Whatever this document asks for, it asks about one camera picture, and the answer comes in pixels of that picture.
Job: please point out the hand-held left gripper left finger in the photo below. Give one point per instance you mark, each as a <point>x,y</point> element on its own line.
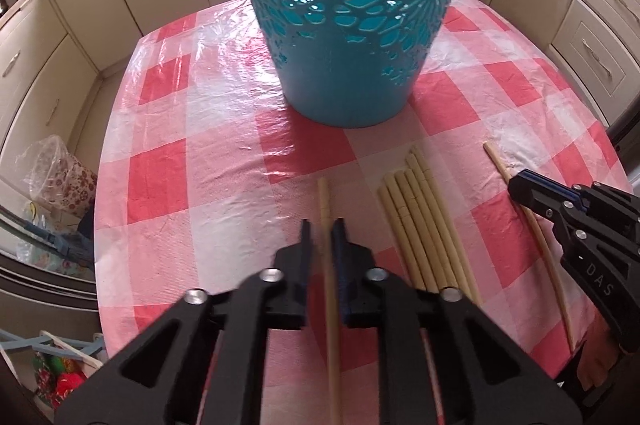
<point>304,250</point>

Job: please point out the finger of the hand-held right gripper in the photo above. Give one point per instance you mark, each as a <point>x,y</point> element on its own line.
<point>620,202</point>
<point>535,192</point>

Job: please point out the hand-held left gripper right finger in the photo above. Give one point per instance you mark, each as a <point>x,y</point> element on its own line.
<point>340,255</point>

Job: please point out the long bamboo chopstick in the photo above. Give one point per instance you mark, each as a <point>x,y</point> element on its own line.
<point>496,160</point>
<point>325,205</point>

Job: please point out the bundle of bamboo chopsticks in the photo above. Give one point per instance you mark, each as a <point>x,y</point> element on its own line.
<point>415,225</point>

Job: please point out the blue perforated plastic basket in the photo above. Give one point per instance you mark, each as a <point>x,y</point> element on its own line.
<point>340,95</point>

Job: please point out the red white checked tablecloth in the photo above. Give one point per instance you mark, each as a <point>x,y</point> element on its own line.
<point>200,165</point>

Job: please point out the clear plastic bag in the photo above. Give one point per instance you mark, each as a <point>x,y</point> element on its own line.
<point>55,175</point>

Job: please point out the red floral bag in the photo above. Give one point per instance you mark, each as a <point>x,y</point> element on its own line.
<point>65,385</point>

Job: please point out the cream cabinets with drawers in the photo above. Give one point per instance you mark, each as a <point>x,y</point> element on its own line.
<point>30,80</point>

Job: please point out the blue folding frame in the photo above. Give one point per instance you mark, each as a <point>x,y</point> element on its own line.
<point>20,340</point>

